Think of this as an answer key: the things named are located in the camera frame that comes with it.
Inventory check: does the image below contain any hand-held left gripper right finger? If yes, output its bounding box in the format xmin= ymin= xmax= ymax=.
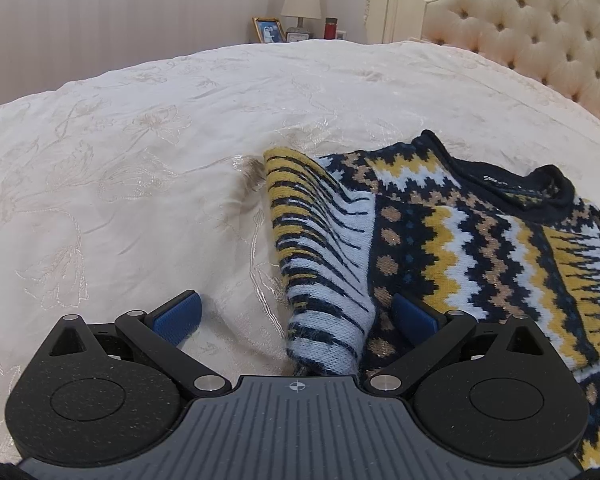
xmin=362 ymin=292 xmax=549 ymax=395

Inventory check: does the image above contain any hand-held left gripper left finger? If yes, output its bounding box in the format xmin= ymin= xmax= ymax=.
xmin=47 ymin=289 xmax=231 ymax=395

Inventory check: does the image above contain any navy yellow patterned knit sweater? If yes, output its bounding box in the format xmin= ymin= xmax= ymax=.
xmin=263 ymin=129 xmax=600 ymax=472

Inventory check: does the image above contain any cream embroidered bedspread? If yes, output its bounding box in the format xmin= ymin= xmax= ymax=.
xmin=0 ymin=39 xmax=600 ymax=467

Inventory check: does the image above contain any cream tufted headboard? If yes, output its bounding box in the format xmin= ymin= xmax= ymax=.
xmin=366 ymin=0 xmax=600 ymax=135

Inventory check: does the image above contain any white table lamp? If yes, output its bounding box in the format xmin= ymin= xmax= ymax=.
xmin=280 ymin=0 xmax=323 ymax=41

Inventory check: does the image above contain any gold photo frame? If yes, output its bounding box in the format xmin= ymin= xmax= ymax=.
xmin=252 ymin=16 xmax=286 ymax=44

